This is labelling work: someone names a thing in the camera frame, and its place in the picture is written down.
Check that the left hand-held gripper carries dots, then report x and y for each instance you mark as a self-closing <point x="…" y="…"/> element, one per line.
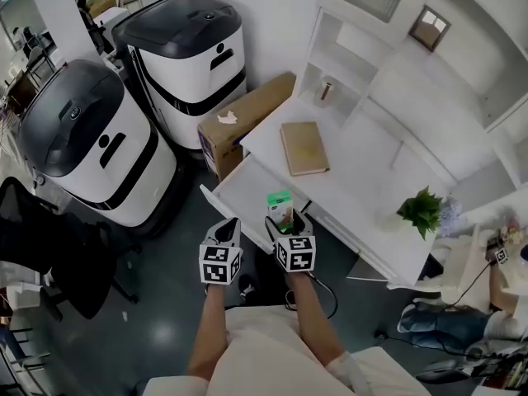
<point x="218" y="264"/>

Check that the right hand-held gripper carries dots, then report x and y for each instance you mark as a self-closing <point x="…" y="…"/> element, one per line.
<point x="297" y="254"/>

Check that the small green packet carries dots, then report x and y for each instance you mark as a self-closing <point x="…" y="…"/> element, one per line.
<point x="279" y="210"/>

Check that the white desk drawer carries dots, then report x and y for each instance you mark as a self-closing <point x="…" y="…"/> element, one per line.
<point x="243" y="192"/>

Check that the person's left forearm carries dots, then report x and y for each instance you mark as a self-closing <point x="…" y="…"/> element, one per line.
<point x="210" y="328"/>

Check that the person's right forearm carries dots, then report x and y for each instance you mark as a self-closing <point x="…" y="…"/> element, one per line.
<point x="313" y="320"/>

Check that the person's black shoe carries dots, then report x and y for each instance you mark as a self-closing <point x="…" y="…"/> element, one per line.
<point x="246" y="287"/>

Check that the tan hardcover book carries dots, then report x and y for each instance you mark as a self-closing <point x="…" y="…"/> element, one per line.
<point x="305" y="149"/>

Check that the white desk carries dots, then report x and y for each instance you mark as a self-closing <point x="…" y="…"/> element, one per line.
<point x="363" y="188"/>

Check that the crumpled white tissue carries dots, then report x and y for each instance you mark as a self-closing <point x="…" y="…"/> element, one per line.
<point x="227" y="117"/>

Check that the brown cardboard box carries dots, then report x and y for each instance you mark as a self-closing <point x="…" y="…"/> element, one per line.
<point x="243" y="118"/>

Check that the person's white clothing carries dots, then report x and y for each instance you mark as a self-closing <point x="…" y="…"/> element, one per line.
<point x="268" y="357"/>

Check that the green potted plant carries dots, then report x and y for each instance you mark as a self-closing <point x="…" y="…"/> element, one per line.
<point x="418" y="210"/>

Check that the clear bottle with brown band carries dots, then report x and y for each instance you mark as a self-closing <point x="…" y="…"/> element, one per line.
<point x="326" y="94"/>

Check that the white and black delivery robot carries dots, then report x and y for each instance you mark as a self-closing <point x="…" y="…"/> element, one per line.
<point x="95" y="147"/>
<point x="185" y="64"/>

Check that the pale blue flower bunch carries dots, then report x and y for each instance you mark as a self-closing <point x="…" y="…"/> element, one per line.
<point x="450" y="217"/>

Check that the black mesh office chair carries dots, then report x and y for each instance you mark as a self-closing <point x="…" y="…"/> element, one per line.
<point x="62" y="246"/>

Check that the white shelf cabinet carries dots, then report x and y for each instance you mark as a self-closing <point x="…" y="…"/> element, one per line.
<point x="433" y="76"/>

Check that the small pink flower bouquet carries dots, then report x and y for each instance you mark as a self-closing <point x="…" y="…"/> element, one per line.
<point x="511" y="229"/>

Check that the dark picture frame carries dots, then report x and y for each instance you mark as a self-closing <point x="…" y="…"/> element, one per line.
<point x="430" y="28"/>

